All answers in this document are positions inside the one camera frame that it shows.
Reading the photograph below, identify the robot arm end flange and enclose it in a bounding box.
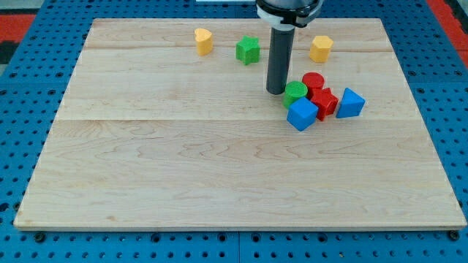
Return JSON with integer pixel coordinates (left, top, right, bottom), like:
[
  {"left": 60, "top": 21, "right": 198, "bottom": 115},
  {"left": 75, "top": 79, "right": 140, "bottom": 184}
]
[{"left": 255, "top": 0, "right": 324, "bottom": 31}]

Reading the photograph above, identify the yellow hexagon block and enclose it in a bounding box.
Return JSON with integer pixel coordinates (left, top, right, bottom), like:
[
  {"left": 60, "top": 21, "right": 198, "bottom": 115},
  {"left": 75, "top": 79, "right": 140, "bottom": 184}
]
[{"left": 309, "top": 36, "right": 333, "bottom": 63}]

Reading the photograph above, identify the blue triangle block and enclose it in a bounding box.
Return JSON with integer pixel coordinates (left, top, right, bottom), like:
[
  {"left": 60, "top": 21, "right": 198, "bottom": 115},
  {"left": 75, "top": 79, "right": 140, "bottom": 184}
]
[{"left": 336, "top": 88, "right": 366, "bottom": 118}]

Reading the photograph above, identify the wooden board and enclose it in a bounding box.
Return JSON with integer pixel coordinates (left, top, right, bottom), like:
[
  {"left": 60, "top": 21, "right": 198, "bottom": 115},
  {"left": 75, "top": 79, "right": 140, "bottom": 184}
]
[{"left": 14, "top": 18, "right": 467, "bottom": 232}]

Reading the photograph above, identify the blue cube block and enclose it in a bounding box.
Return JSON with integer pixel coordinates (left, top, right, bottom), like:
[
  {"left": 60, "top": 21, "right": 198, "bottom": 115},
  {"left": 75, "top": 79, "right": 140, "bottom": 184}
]
[{"left": 287, "top": 97, "right": 319, "bottom": 132}]

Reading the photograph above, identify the green cylinder block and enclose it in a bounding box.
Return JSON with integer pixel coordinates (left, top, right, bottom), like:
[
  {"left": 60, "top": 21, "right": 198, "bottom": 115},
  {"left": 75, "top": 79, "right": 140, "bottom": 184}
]
[{"left": 282, "top": 81, "right": 308, "bottom": 109}]

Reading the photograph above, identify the green star block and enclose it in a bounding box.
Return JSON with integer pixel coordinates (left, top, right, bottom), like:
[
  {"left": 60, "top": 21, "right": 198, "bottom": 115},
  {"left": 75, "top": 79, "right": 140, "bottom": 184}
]
[{"left": 235, "top": 35, "right": 260, "bottom": 65}]

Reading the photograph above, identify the red cylinder block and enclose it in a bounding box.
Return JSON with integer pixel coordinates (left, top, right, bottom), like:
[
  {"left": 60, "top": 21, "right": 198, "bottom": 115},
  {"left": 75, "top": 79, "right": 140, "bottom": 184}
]
[{"left": 302, "top": 72, "right": 325, "bottom": 98}]

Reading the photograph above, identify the red star block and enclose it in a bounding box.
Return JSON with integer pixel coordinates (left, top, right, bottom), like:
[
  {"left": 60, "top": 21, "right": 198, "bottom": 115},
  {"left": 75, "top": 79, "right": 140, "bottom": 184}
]
[{"left": 310, "top": 88, "right": 339, "bottom": 121}]

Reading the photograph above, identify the yellow heart block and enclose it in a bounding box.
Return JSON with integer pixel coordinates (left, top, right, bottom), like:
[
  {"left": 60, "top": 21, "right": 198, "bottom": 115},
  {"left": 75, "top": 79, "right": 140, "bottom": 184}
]
[{"left": 195, "top": 28, "right": 213, "bottom": 56}]

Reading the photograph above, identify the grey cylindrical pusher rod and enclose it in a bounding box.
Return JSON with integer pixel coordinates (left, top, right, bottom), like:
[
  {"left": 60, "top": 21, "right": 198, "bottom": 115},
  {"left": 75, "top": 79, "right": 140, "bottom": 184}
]
[{"left": 266, "top": 28, "right": 295, "bottom": 95}]

